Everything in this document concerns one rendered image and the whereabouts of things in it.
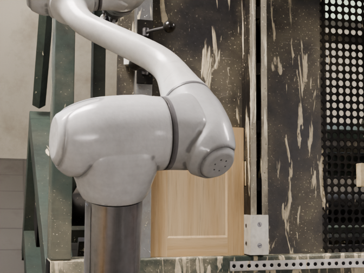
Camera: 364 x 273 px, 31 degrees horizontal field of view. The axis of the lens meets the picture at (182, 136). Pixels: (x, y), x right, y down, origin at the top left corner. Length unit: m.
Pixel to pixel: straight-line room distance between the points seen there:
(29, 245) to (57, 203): 1.36
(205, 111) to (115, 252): 0.29
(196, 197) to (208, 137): 0.99
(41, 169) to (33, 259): 0.66
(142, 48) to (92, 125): 0.34
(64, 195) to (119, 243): 0.83
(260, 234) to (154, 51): 0.93
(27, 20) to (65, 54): 2.12
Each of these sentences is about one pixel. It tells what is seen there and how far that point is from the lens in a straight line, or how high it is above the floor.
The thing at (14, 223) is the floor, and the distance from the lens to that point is 3.81.
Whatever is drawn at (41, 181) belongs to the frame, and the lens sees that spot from 2.62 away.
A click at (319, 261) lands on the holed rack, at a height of 0.89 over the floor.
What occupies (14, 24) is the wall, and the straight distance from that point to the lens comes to 4.14.
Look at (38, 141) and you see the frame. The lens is 2.92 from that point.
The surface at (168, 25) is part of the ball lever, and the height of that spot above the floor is 1.55.
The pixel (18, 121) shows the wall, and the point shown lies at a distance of 4.37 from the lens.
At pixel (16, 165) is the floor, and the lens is 4.40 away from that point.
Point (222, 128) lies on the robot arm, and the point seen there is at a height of 1.62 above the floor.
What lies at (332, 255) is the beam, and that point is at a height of 0.90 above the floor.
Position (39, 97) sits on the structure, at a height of 0.89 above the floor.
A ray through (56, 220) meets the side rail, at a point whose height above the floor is 1.00.
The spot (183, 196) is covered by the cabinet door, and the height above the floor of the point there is 1.05.
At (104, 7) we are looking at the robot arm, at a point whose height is 1.67.
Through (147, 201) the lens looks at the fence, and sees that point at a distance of 2.04.
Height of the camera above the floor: 2.07
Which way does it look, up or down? 24 degrees down
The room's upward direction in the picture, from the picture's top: 9 degrees clockwise
